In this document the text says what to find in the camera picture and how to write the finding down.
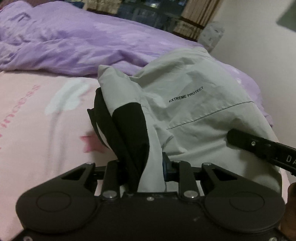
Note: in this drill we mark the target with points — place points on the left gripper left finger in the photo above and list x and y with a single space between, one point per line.
68 201

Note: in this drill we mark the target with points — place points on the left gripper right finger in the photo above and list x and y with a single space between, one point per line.
232 201

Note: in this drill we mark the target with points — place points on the grey and black jacket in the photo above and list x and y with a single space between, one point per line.
182 104

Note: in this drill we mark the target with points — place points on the person's right hand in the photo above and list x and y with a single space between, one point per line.
288 223

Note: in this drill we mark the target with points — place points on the pink plush blanket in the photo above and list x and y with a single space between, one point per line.
45 131

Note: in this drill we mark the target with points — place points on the covered standing fan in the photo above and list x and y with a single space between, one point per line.
211 35

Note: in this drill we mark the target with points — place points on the purple duvet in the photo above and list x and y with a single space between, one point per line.
62 39

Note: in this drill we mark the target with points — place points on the right beige striped curtain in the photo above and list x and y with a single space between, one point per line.
194 18

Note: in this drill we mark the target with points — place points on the beige striped curtain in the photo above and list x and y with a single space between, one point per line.
102 6
194 18

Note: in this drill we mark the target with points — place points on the left beige striped curtain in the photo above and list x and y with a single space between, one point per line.
102 6

